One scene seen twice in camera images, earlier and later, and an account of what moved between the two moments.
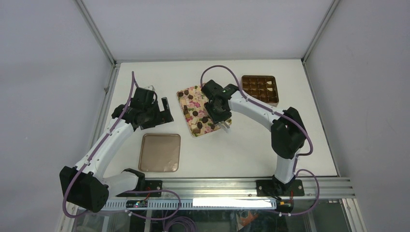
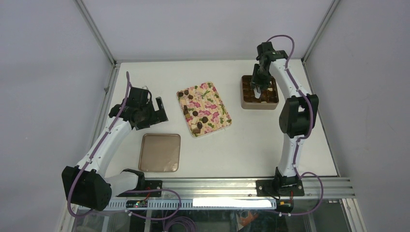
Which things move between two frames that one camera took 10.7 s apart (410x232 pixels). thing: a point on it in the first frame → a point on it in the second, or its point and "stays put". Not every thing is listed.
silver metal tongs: x=225 y=126 → x=257 y=93
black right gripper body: x=216 y=114 → x=261 y=77
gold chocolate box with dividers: x=263 y=87 stays put
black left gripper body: x=153 y=115 stays put
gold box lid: x=160 y=152 stays put
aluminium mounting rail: x=314 y=187 stays put
